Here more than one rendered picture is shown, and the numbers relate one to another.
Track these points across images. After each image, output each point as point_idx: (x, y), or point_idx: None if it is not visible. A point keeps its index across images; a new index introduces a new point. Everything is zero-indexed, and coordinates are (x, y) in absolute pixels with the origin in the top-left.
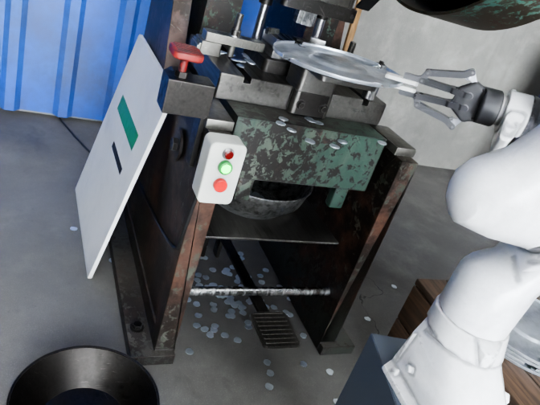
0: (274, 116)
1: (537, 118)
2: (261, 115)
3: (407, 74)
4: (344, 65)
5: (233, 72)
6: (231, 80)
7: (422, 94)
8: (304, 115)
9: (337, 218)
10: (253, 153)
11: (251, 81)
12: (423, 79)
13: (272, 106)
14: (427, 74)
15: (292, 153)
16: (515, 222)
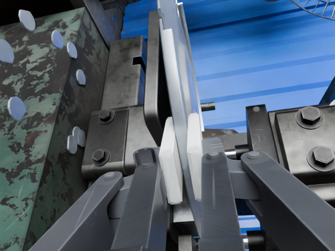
0: (84, 69)
1: None
2: (86, 52)
3: (218, 140)
4: (190, 77)
5: (144, 53)
6: (133, 46)
7: (159, 181)
8: (87, 131)
9: None
10: (27, 43)
11: (135, 64)
12: (219, 157)
13: (102, 103)
14: (250, 154)
15: (16, 92)
16: None
